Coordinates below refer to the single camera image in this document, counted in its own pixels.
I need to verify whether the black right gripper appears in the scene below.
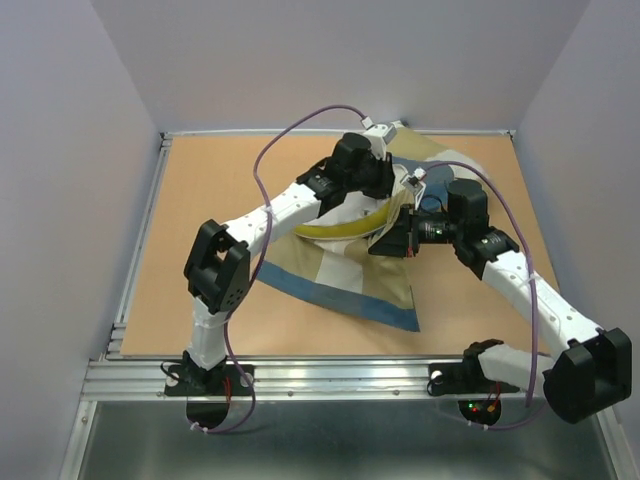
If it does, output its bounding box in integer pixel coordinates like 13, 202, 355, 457
367, 204, 462, 260

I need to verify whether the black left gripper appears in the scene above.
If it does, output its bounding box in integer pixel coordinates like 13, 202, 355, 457
343, 148, 399, 198

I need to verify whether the white pillow yellow edge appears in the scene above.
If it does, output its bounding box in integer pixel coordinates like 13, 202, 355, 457
293, 192, 390, 241

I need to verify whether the blue beige white plaid pillowcase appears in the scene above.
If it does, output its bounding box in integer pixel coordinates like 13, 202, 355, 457
258, 121, 486, 332

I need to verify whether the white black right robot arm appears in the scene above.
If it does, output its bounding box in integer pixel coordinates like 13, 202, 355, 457
368, 179, 632, 424

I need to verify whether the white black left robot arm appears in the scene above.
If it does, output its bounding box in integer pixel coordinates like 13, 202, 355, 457
181, 124, 394, 394

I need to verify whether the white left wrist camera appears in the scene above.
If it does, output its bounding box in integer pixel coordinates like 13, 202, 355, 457
363, 122, 397, 159

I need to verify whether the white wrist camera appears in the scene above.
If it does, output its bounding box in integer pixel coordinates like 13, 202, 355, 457
400, 168, 426, 205
363, 122, 397, 159

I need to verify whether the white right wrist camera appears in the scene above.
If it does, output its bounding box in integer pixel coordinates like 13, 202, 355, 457
400, 168, 426, 205

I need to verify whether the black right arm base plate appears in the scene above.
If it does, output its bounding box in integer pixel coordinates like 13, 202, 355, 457
427, 361, 498, 396

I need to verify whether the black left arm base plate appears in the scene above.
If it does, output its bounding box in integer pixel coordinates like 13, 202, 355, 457
160, 363, 254, 398

